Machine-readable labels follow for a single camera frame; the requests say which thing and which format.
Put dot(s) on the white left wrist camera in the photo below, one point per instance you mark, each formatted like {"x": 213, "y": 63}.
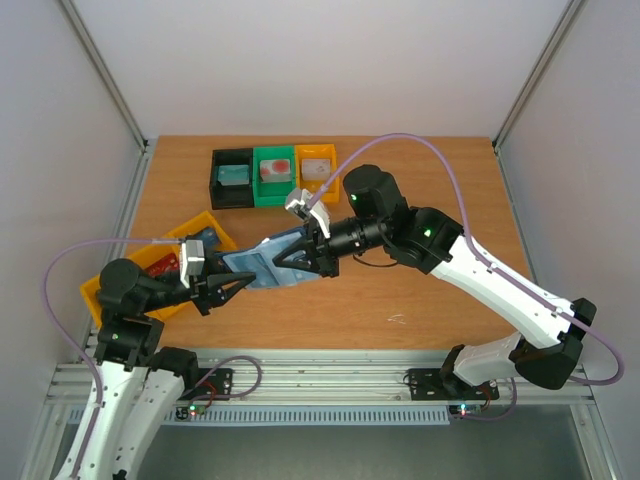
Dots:
{"x": 191, "y": 260}

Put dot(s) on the small circuit board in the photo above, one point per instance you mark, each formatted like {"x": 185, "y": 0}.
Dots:
{"x": 190, "y": 412}
{"x": 465, "y": 410}

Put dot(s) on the grey white card stack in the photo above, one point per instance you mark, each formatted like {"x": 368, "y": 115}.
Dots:
{"x": 315, "y": 169}

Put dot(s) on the yellow bin with blue cards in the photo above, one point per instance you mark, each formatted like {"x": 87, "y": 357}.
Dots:
{"x": 203, "y": 220}

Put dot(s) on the yellow bin with red cards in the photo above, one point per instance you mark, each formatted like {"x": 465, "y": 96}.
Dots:
{"x": 146, "y": 256}

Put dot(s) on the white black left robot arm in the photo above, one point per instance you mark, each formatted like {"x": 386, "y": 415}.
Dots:
{"x": 135, "y": 380}

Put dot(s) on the blue card stack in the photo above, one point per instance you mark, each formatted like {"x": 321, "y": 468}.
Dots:
{"x": 209, "y": 237}

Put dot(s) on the black bin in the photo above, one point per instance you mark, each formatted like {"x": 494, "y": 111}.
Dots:
{"x": 236, "y": 196}

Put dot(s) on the aluminium rail base frame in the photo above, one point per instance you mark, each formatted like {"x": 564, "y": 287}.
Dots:
{"x": 317, "y": 377}

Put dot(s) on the red white card stack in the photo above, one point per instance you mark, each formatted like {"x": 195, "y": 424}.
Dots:
{"x": 275, "y": 170}

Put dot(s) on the grey slotted cable duct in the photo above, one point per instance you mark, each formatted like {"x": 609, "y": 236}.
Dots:
{"x": 270, "y": 416}

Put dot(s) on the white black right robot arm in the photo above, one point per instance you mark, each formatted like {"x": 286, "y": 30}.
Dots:
{"x": 545, "y": 347}

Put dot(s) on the green bin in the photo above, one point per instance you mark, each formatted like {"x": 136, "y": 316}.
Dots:
{"x": 272, "y": 194}

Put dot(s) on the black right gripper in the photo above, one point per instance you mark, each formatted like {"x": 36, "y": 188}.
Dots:
{"x": 323, "y": 252}

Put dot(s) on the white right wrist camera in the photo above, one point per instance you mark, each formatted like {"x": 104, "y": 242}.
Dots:
{"x": 300, "y": 203}

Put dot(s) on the left small circuit board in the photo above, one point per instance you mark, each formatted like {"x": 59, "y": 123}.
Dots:
{"x": 190, "y": 412}

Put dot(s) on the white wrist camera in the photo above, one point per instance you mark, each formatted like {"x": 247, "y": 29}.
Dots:
{"x": 300, "y": 203}
{"x": 191, "y": 260}

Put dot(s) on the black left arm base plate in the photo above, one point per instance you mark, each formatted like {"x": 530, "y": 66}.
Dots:
{"x": 217, "y": 385}

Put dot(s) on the right small circuit board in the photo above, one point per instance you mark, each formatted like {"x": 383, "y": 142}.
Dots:
{"x": 465, "y": 410}

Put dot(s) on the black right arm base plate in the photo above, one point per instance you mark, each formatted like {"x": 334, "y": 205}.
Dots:
{"x": 427, "y": 384}

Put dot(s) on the blue zip card holder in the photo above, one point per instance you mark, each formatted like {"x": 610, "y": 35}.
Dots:
{"x": 259, "y": 260}

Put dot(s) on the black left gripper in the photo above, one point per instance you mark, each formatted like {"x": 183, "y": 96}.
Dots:
{"x": 205, "y": 286}

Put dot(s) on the teal card stack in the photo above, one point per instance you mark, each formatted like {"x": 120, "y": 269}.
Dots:
{"x": 233, "y": 175}

